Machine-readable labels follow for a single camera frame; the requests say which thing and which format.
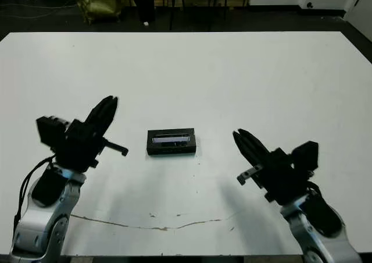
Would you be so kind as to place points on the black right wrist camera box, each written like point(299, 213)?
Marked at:
point(305, 155)

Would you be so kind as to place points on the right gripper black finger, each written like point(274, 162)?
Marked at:
point(257, 146)
point(247, 152)

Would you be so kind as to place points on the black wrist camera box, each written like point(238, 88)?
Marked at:
point(305, 155)
point(50, 130)

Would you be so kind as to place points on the yellow plastic bag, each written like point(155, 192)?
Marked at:
point(98, 1)

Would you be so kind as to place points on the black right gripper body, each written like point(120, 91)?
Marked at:
point(279, 178)

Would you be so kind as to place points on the black box lid with print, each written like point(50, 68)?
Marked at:
point(171, 140)

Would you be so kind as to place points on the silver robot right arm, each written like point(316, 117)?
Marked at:
point(319, 228)

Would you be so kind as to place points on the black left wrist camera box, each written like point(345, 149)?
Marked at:
point(50, 130)

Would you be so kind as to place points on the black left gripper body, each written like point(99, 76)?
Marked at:
point(81, 146)

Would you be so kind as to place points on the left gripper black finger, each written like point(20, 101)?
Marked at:
point(109, 116)
point(97, 111)

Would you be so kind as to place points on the white door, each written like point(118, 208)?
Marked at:
point(361, 5)

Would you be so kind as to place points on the black round door stopper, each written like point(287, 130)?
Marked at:
point(310, 4)

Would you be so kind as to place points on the black waste bin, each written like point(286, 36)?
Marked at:
point(144, 4)

